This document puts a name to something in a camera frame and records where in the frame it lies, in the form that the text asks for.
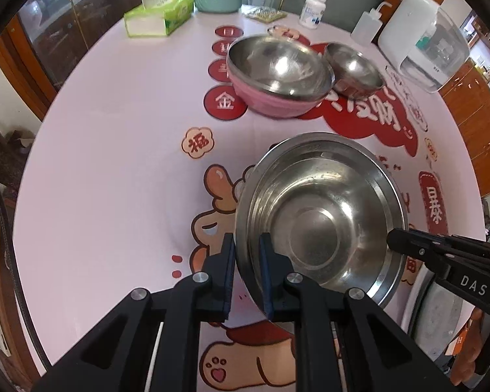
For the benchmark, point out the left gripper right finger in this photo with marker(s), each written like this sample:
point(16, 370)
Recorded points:
point(344, 341)

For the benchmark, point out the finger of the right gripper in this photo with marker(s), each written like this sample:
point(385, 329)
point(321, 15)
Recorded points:
point(417, 244)

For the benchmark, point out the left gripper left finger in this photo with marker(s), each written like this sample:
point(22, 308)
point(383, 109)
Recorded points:
point(149, 341)

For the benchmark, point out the white paper plate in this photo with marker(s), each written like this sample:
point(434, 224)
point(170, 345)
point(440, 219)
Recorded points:
point(423, 314)

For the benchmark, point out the blue patterned porcelain plate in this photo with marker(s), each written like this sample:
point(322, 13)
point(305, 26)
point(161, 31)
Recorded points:
point(456, 312)

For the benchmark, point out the large steel bowl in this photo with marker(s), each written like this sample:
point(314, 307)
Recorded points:
point(328, 205)

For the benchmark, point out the small steel bowl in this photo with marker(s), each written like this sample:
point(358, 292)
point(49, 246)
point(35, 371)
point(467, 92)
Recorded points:
point(356, 77)

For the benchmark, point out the pink steel bowl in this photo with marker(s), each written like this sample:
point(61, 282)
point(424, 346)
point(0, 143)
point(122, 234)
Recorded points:
point(278, 77)

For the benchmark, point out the right hand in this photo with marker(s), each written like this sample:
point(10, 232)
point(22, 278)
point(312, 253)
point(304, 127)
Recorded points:
point(464, 365)

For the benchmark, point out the wooden cabinet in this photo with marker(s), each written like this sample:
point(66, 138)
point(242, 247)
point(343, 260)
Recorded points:
point(467, 95)

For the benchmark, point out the pink cartoon tablecloth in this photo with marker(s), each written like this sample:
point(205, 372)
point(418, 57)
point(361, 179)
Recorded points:
point(137, 171)

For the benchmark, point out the white sterilizer appliance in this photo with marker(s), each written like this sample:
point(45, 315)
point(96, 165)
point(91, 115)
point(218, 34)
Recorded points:
point(423, 44)

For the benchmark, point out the clear squeeze bottle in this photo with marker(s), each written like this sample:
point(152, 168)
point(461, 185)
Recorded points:
point(368, 25)

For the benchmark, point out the white pill bottle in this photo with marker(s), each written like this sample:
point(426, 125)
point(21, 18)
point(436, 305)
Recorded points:
point(312, 13)

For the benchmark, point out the green tissue box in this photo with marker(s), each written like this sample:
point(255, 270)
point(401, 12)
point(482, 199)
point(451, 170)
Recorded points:
point(157, 18)

